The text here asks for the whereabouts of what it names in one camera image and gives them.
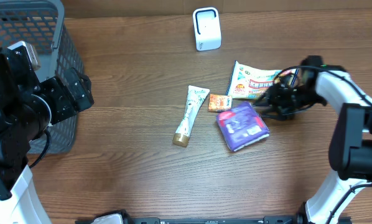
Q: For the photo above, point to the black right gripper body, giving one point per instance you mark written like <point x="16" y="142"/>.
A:
<point x="286" y="101"/>

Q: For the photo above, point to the colourful wet wipes pack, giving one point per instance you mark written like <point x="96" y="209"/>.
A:
<point x="248" y="82"/>

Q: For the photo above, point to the purple sanitary pad pack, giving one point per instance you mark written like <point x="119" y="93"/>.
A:
<point x="241" y="126"/>

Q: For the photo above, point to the small orange snack packet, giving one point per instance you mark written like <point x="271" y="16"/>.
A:
<point x="219" y="103"/>

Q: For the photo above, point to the white cream tube gold cap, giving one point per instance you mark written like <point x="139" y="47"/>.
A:
<point x="195" y="98"/>

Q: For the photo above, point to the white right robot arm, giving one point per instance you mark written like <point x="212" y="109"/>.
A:
<point x="350" y="149"/>

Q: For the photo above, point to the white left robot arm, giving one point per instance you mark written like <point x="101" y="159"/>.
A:
<point x="27" y="108"/>

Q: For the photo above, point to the white barcode scanner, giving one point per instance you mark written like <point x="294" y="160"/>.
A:
<point x="206" y="24"/>

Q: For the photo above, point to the grey plastic mesh basket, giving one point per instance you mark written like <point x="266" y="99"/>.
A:
<point x="40" y="23"/>

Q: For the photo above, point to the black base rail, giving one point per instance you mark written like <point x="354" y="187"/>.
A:
<point x="122" y="216"/>

